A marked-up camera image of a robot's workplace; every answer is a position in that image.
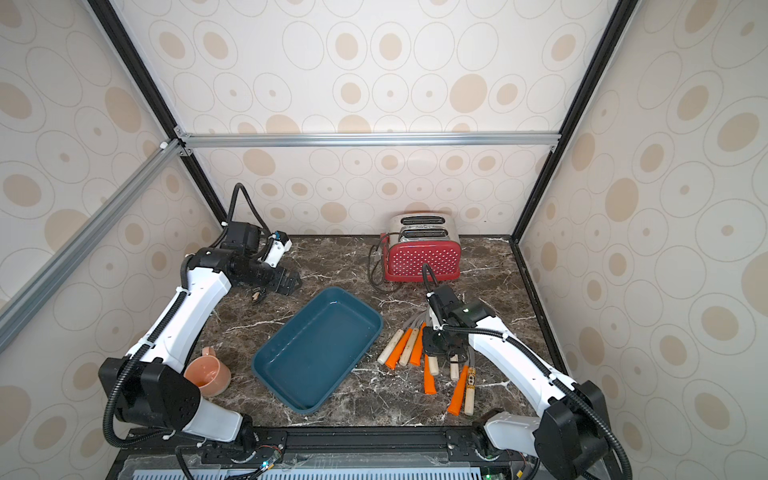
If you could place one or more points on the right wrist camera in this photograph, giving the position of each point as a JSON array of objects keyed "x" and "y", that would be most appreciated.
[{"x": 442, "y": 303}]

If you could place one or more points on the horizontal aluminium bar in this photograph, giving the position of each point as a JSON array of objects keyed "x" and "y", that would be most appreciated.
[{"x": 376, "y": 139}]

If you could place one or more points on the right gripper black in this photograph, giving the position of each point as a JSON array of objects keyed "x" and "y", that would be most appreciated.
[{"x": 440, "y": 339}]

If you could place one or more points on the orange handle sickle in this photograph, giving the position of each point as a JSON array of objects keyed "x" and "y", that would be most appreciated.
[
  {"x": 417, "y": 351},
  {"x": 456, "y": 405},
  {"x": 429, "y": 380},
  {"x": 400, "y": 347}
]

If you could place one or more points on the pink plastic cup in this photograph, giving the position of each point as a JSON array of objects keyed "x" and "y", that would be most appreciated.
[{"x": 208, "y": 373}]

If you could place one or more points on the teal rectangular storage tray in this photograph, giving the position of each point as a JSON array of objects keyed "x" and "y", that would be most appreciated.
[{"x": 310, "y": 356}]

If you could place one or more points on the left diagonal aluminium bar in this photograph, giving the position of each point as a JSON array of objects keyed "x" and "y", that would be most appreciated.
[{"x": 23, "y": 307}]

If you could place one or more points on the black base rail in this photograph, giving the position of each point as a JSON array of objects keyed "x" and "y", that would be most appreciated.
[{"x": 436, "y": 452}]

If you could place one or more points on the small black plug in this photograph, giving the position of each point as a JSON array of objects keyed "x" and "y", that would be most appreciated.
[{"x": 259, "y": 295}]

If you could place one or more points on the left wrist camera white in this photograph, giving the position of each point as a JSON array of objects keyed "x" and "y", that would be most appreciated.
[{"x": 279, "y": 243}]

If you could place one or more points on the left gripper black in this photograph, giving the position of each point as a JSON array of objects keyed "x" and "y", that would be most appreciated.
[{"x": 281, "y": 281}]

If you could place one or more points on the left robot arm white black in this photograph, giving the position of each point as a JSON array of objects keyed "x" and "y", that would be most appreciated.
[{"x": 147, "y": 393}]

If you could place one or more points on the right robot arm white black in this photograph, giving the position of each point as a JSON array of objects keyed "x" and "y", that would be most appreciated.
[{"x": 569, "y": 431}]

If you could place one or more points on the red polka dot toaster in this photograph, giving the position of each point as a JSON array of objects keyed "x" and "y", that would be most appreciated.
[{"x": 415, "y": 239}]

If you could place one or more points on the wooden handle sickle labelled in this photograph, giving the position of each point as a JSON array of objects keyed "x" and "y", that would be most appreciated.
[{"x": 469, "y": 400}]

